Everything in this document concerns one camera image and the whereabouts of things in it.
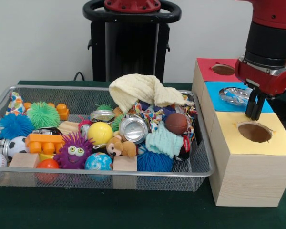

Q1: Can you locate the smooth yellow ball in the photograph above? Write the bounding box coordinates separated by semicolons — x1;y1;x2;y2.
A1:
87;122;114;146

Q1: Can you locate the wooden box with three holes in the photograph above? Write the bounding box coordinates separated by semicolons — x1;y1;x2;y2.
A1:
192;58;286;207

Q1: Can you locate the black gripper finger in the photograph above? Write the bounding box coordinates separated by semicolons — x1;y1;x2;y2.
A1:
251;92;266;121
245;87;258;119

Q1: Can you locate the crushed clear plastic bottle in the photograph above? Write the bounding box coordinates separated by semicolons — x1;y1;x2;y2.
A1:
218;86;253;106

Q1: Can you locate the blue spiky rubber ball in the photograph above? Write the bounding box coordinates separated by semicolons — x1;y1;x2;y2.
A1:
0;113;35;140

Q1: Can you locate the red orange ball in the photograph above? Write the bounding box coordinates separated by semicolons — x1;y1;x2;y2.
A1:
37;159;60;184

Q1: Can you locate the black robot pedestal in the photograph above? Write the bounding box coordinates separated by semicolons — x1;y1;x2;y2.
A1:
82;0;182;83

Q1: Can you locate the shallow silver mesh bin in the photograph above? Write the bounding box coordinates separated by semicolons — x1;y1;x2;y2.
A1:
0;85;215;192

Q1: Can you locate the orange toy building brick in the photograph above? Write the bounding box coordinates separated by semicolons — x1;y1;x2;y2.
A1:
25;133;65;155

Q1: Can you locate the green spiky ball with eyes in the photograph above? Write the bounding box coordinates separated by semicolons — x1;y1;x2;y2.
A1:
26;102;61;128

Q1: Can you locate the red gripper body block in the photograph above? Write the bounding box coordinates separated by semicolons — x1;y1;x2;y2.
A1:
234;56;286;97

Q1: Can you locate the brown toy football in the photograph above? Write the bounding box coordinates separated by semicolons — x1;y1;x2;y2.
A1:
165;113;188;135

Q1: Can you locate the cream knitted cloth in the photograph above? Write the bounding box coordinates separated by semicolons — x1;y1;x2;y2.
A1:
108;73;195;113

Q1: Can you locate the dark green table cloth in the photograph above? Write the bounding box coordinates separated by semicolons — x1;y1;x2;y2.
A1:
0;80;286;229

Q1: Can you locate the black looped cable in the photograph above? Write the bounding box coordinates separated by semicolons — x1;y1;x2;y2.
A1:
73;71;86;82

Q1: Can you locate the blue white patterned ball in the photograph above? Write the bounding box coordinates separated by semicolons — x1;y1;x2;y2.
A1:
84;152;113;170

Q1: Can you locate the purple spiky ball with eyes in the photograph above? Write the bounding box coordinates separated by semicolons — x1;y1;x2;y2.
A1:
53;132;93;169

